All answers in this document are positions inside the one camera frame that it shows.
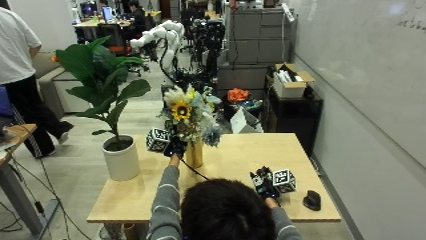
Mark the person's right hand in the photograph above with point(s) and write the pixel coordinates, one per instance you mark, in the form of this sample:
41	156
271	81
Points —
266	186

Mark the person's left hand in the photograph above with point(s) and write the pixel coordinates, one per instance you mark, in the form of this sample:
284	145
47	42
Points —
175	148

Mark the mixed flower bouquet with sunflower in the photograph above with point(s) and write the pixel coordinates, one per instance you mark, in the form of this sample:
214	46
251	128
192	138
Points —
190	113

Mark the white marker cube on left glove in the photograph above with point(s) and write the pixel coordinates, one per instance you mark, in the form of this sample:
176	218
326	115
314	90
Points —
158	139

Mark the white marker cube on glove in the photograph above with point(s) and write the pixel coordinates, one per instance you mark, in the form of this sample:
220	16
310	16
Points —
284	180
158	139

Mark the white marker cube on right glove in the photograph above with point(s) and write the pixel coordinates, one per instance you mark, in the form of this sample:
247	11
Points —
284	180

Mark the yellow wooden vase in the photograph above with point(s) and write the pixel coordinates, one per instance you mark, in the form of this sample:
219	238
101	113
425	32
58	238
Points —
195	154

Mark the black rounded device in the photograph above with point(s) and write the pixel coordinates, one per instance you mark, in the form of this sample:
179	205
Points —
312	200

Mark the white cylindrical plant pot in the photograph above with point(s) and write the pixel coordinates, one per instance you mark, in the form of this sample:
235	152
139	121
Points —
121	159

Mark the white folded card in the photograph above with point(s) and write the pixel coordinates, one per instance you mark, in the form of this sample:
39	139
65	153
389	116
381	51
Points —
244	122

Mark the orange fabric flowers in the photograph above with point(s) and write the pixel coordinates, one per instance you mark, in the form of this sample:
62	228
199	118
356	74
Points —
239	95

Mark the black low cabinet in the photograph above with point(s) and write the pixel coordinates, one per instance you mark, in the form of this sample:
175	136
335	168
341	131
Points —
294	115

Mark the green large-leaf plant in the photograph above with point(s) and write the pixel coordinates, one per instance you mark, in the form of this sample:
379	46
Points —
103	75

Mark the open cardboard box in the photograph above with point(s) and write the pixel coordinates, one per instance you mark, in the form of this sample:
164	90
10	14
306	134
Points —
291	81

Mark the black robot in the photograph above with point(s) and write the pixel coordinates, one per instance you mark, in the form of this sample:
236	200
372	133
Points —
208	43

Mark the beige sofa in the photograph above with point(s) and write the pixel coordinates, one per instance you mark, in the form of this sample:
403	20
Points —
55	85

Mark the grey filing cabinets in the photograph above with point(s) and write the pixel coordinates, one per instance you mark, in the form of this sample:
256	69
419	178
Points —
260	38

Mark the wooden side desk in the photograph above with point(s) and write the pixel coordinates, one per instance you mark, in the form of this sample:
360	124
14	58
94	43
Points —
11	140

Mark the wooden office desk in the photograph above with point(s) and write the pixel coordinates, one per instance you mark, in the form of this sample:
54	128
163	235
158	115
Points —
102	24

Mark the blue chair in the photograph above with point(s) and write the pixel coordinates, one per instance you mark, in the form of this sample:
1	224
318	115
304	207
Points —
5	101

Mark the whiteboard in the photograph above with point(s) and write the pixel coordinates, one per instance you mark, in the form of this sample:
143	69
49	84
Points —
368	66

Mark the computer monitor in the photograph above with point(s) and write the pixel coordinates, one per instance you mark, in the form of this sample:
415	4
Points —
107	13

